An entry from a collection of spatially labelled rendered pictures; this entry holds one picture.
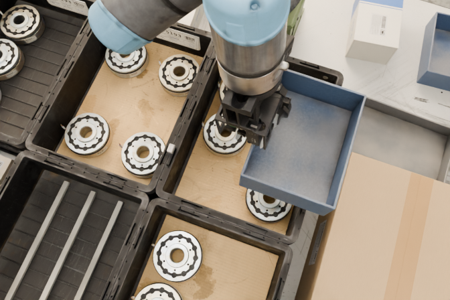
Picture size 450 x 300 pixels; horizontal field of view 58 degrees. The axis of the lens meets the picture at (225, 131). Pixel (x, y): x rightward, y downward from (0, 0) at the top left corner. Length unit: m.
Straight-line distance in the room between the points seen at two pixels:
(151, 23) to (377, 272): 0.64
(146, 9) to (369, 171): 0.61
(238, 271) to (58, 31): 0.76
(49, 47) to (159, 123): 0.37
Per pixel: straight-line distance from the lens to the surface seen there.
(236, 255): 0.92
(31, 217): 1.03
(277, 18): 0.37
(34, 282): 1.00
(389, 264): 0.90
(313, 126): 0.74
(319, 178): 0.71
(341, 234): 0.88
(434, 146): 1.23
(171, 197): 0.84
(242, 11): 0.35
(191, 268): 0.89
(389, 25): 1.24
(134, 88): 1.05
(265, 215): 0.90
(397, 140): 1.19
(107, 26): 0.50
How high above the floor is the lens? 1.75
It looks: 70 degrees down
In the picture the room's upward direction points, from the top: 1 degrees counter-clockwise
